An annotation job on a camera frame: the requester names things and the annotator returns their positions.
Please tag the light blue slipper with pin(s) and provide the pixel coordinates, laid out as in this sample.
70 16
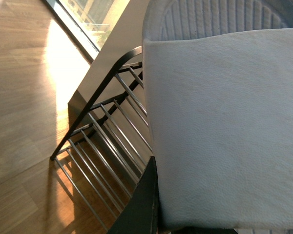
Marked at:
218 83

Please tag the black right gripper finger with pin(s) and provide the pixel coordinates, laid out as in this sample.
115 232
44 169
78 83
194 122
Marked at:
140 216

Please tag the black metal shoe rack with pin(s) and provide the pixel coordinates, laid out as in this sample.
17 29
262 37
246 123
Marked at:
105 151

